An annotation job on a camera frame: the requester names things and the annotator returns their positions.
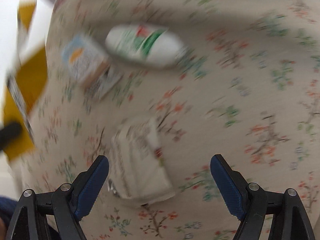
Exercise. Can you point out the yellow plastic wrapper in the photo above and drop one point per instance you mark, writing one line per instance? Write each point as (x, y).
(24, 84)

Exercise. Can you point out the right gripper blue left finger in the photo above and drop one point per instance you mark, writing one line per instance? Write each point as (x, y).
(88, 185)

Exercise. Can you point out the white green yogurt bottle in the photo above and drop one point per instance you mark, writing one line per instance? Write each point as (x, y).
(150, 45)

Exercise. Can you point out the floral beige tablecloth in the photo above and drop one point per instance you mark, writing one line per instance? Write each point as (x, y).
(248, 89)

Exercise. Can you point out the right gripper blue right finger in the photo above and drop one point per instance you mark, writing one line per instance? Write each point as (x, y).
(231, 185)

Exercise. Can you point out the light blue milk carton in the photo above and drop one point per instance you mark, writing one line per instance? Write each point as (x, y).
(90, 66)

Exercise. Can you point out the white foil sachet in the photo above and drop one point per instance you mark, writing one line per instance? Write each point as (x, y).
(137, 173)

